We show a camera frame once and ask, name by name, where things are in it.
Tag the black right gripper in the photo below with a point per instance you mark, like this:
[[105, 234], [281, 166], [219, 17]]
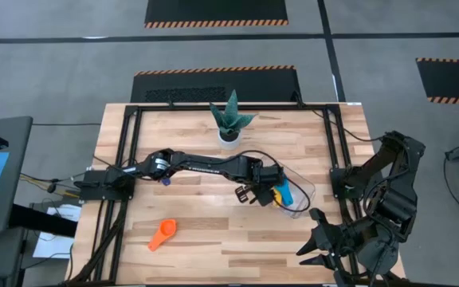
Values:
[[345, 247]]

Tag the orange measuring cup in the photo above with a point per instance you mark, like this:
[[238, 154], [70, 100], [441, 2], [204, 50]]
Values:
[[167, 228]]

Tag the white paper sheet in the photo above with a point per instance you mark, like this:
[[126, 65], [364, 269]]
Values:
[[54, 245]]

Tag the yellow measuring cup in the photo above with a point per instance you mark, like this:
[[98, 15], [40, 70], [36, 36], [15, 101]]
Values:
[[277, 198]]

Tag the teal measuring cup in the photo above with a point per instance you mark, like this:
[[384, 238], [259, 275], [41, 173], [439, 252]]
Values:
[[285, 193]]

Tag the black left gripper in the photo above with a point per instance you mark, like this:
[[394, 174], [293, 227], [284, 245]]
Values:
[[271, 175]]

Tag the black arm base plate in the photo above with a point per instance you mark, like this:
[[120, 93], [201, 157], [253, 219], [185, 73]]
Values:
[[94, 193], [339, 183]]

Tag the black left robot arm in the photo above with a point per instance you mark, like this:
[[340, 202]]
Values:
[[205, 163]]

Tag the clear plastic basket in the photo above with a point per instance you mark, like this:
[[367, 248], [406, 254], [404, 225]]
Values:
[[303, 181]]

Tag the purple measuring cup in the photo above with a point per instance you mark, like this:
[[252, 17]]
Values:
[[166, 182]]

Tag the white plant pot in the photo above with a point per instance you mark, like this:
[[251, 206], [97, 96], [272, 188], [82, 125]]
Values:
[[229, 144]]

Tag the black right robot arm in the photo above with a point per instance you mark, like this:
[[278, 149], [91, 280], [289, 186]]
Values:
[[397, 199]]

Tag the black striped-edge floor mat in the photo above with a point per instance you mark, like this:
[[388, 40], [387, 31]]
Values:
[[452, 77], [181, 85], [213, 10]]

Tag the black aluminium table frame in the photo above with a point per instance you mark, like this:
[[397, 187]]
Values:
[[233, 107]]

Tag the black desk leg bar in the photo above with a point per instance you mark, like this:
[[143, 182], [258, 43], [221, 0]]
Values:
[[42, 219]]

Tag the green snake plant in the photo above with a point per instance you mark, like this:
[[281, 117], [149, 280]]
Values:
[[231, 115]]

